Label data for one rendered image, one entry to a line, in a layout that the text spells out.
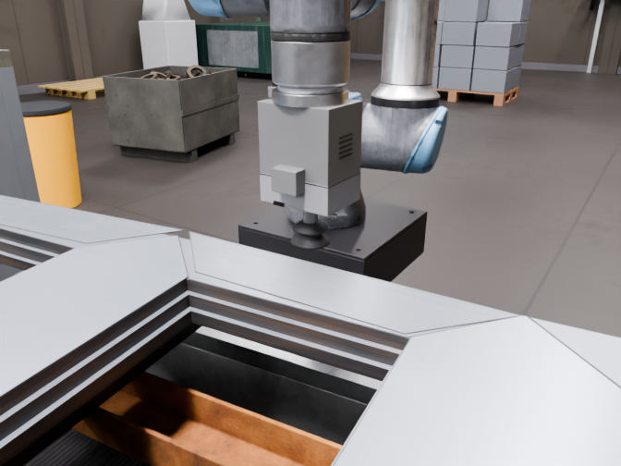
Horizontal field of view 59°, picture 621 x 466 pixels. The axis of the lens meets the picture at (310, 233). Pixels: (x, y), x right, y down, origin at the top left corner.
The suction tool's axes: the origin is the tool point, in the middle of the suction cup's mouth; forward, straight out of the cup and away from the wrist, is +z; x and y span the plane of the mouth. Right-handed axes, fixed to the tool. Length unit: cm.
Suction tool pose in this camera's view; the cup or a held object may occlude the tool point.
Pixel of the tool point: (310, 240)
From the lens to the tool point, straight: 59.2
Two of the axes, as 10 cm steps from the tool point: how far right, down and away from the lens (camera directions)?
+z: 0.0, 9.2, 3.9
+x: 5.7, -3.2, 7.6
